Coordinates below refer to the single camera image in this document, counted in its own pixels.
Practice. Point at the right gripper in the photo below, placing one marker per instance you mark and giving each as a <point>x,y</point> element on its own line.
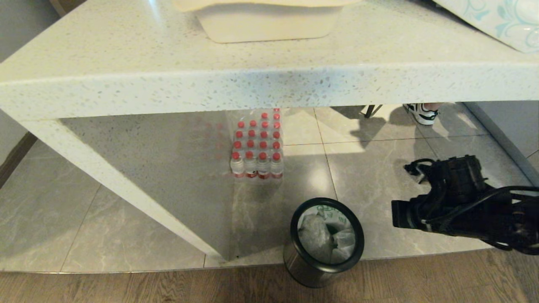
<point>410,214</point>

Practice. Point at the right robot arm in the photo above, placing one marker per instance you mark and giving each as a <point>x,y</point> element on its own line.
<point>505,223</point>

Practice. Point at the translucent trash bag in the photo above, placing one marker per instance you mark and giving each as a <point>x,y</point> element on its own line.
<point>313,235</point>

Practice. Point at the steel bin with black rim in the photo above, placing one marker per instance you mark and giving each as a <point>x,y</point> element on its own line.
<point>304,269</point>

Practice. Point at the white and black sneaker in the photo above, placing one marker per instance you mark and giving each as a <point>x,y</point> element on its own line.
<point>424,114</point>

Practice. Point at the black metal chair leg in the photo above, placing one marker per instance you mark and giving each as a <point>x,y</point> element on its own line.
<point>371,111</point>

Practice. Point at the shrink-wrapped red-capped bottle pack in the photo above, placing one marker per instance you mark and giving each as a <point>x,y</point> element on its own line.
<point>257,155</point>

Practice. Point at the white speckled stone table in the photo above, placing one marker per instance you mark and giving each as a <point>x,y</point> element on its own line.
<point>236,86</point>

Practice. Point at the cream plastic basin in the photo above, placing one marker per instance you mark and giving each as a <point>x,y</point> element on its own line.
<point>269,25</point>

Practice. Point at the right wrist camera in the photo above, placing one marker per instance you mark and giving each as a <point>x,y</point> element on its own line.
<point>461,174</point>

